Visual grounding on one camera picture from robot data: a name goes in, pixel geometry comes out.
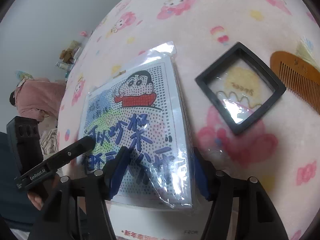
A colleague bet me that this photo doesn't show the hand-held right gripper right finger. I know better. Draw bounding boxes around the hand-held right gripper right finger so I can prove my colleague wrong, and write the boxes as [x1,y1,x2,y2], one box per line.
[193,147,290,240]

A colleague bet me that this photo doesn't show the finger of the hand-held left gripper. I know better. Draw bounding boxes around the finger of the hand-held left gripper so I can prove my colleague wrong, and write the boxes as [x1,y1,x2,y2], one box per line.
[46,136,96,172]

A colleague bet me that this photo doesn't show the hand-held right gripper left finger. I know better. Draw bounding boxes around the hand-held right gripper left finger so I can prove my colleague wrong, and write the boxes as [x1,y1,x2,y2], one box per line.
[27,146,137,240]

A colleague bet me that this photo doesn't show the cartoon bead kit packet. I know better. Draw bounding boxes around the cartoon bead kit packet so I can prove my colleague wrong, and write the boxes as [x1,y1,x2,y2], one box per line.
[78,41,195,212]

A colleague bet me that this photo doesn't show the person's left hand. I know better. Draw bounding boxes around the person's left hand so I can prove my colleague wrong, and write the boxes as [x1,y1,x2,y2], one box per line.
[27,176,62,211]

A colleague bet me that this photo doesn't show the white crumpled cloth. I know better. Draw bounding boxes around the white crumpled cloth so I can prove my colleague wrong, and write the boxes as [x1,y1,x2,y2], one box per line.
[40,127,58,156]

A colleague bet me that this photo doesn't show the pink fleece garment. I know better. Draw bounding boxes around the pink fleece garment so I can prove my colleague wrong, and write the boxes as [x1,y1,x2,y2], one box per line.
[9,77,67,122]

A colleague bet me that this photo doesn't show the person's dark blue clothing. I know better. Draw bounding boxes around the person's dark blue clothing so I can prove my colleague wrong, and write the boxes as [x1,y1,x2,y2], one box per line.
[0,131,50,232]

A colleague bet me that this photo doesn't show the colourful printed leaflet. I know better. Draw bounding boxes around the colourful printed leaflet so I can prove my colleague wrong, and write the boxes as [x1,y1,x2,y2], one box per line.
[110,202,200,240]

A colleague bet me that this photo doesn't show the brown plush toy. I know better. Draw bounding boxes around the brown plush toy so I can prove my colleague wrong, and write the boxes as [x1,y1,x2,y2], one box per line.
[59,40,82,64]

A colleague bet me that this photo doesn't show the brown wooden comb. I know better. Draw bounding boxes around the brown wooden comb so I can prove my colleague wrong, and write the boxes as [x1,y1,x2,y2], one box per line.
[270,51,320,116]

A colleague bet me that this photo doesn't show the pink printed blanket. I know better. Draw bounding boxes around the pink printed blanket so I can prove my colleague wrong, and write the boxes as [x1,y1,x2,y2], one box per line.
[56,0,320,240]

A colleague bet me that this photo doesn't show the black square display frame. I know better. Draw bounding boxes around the black square display frame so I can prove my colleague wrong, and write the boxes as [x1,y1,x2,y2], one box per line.
[195,42,287,135]

